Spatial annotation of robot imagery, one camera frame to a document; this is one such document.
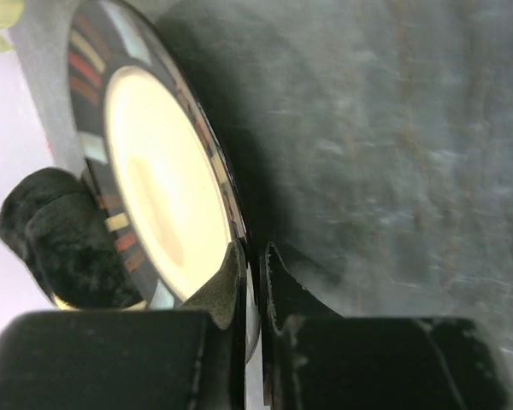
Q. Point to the black floral patterned cloth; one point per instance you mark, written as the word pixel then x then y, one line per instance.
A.
pixel 51 223

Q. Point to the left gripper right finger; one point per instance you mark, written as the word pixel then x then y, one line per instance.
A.
pixel 315 358

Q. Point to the black rimmed ceramic plate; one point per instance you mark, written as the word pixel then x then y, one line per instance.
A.
pixel 156 168

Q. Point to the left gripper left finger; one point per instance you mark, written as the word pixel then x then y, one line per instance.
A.
pixel 191 357

